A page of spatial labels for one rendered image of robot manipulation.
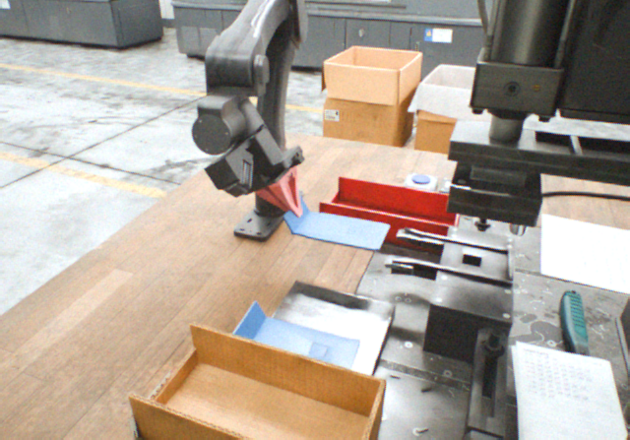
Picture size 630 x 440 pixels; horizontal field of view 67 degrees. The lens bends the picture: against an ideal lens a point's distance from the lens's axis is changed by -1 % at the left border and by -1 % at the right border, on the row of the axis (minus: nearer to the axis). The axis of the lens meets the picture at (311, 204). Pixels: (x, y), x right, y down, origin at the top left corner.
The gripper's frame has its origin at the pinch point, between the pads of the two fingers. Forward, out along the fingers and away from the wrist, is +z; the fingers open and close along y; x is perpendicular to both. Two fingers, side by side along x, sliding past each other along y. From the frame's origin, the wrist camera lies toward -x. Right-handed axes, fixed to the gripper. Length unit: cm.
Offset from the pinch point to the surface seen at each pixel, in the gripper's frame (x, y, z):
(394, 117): 214, -54, 37
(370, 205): 23.5, 0.2, 12.2
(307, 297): -9.6, 0.3, 10.1
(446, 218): 23.4, 13.4, 20.0
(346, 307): -9.6, 5.5, 13.2
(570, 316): -0.5, 31.4, 28.9
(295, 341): -18.6, 2.2, 10.6
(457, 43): 446, -44, 44
